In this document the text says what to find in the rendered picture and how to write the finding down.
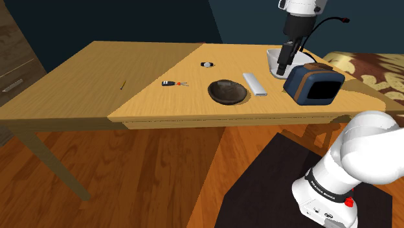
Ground brown cream patterned bed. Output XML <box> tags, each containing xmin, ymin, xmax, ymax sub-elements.
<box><xmin>322</xmin><ymin>51</ymin><xmax>404</xmax><ymax>107</ymax></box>

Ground white remote control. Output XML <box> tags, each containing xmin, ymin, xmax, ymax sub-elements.
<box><xmin>242</xmin><ymin>72</ymin><xmax>268</xmax><ymax>97</ymax></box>

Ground blue toaster with brown trim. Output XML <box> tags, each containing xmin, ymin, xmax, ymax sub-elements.
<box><xmin>282</xmin><ymin>62</ymin><xmax>346</xmax><ymax>107</ymax></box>

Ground dark brown bowl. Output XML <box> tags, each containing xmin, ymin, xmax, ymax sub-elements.
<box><xmin>207</xmin><ymin>79</ymin><xmax>248</xmax><ymax>106</ymax></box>

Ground white bowl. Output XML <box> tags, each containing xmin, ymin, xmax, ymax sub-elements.
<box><xmin>266</xmin><ymin>48</ymin><xmax>318</xmax><ymax>80</ymax></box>

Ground brown wooden drawer cabinet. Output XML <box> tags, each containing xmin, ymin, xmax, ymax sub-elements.
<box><xmin>0</xmin><ymin>0</ymin><xmax>49</xmax><ymax>109</ymax></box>

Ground dark robot stand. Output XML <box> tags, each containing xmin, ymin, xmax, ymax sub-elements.
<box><xmin>214</xmin><ymin>131</ymin><xmax>394</xmax><ymax>228</ymax></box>

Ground light wooden table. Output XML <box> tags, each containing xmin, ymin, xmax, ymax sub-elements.
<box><xmin>0</xmin><ymin>40</ymin><xmax>404</xmax><ymax>201</ymax></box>

